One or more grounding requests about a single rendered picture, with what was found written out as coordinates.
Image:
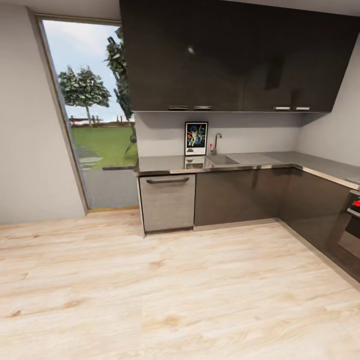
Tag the oven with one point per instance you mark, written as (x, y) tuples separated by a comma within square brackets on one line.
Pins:
[(344, 237)]

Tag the poster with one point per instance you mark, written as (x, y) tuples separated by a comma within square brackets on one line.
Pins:
[(195, 138)]

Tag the cabinet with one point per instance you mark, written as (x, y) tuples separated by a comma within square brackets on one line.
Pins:
[(187, 55), (298, 59)]

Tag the drop in sink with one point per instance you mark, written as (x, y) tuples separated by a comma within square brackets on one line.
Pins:
[(236, 159)]

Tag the dishwasher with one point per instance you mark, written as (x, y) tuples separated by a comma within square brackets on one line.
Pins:
[(168, 201)]

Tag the fixed window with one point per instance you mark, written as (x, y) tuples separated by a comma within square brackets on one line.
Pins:
[(86, 58)]

